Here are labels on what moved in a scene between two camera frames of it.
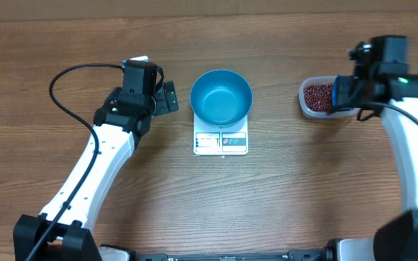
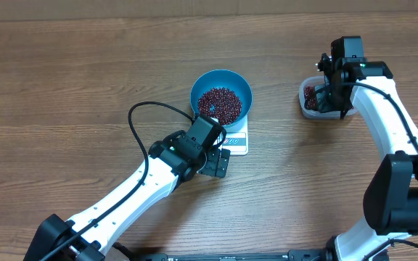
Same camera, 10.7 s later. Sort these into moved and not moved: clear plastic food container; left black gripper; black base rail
Moved: left black gripper
Not moved: clear plastic food container; black base rail
